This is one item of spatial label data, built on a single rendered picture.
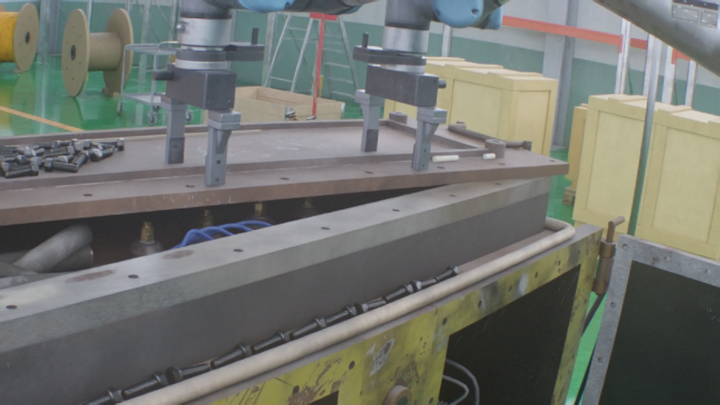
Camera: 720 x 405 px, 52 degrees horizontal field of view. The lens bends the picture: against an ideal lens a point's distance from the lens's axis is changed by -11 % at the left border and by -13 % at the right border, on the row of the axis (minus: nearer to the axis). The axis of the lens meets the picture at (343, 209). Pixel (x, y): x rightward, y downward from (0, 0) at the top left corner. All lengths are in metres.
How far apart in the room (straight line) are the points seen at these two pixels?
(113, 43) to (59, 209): 10.36
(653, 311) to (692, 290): 0.10
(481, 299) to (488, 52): 9.87
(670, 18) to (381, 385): 0.64
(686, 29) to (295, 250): 0.54
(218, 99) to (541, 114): 5.65
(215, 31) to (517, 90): 5.14
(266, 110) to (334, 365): 6.76
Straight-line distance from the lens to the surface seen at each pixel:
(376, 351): 1.03
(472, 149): 1.51
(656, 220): 5.75
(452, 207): 1.25
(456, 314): 1.19
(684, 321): 1.68
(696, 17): 0.65
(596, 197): 5.87
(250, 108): 7.82
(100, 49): 11.27
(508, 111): 6.13
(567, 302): 1.66
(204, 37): 1.11
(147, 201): 1.06
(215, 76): 1.09
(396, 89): 1.34
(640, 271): 1.70
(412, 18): 1.32
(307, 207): 1.38
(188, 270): 0.86
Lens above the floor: 1.64
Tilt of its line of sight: 15 degrees down
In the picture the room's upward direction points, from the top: 6 degrees clockwise
